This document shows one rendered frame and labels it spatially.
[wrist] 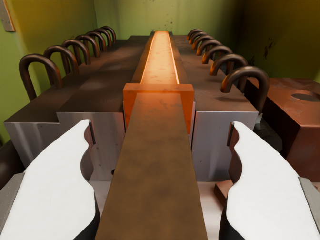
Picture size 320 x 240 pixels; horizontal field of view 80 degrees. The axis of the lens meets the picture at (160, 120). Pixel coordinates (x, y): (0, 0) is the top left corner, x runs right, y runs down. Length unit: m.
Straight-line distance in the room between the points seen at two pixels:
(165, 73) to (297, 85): 0.17
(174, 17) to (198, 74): 0.39
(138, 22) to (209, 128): 0.49
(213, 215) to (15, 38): 0.31
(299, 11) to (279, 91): 0.20
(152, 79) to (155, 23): 0.46
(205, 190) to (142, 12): 0.52
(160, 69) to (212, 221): 0.14
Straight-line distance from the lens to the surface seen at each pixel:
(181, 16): 0.61
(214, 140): 0.17
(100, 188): 0.20
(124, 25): 0.62
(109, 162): 0.18
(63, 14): 0.45
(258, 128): 0.19
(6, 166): 0.21
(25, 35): 0.34
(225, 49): 0.26
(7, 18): 0.33
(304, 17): 0.41
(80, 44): 0.30
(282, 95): 0.24
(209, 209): 0.18
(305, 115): 0.21
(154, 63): 0.21
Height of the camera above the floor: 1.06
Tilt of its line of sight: 31 degrees down
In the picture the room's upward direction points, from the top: 1 degrees clockwise
